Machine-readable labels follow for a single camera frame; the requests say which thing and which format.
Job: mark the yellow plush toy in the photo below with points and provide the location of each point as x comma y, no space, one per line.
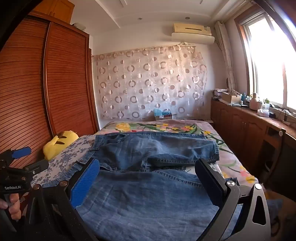
57,144

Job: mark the cardboard box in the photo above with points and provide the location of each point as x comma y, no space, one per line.
230,98

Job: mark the long wooden cabinet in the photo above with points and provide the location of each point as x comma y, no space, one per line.
240,125

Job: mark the green-capped bottle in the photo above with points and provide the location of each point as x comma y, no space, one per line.
267,104

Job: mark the white tissue pack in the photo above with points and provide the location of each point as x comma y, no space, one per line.
263,112

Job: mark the blue denim pants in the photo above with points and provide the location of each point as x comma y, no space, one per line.
138,197

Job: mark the wooden slatted wardrobe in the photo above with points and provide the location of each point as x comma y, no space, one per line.
64,81

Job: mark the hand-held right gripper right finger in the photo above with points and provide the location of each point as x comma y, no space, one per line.
211,184

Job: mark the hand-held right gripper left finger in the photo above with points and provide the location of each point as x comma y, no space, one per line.
85,183

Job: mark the circle-patterned sheer curtain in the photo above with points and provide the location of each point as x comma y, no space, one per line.
150,81

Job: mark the beige window curtain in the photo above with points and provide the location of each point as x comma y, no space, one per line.
225,53

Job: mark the beige kettle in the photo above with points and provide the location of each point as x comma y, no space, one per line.
255,102

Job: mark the black chair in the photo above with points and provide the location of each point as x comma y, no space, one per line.
275,150

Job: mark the wall air conditioner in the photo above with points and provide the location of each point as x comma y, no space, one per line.
192,32

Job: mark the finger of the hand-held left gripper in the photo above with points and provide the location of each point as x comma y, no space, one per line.
22,153
39,165

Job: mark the window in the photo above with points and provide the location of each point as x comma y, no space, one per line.
270,58

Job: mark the wooden overhead cupboard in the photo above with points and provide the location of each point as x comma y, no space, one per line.
55,10

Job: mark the floral blanket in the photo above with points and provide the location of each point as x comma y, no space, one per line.
161,126

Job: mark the person's left hand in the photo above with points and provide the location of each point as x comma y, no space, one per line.
15,206

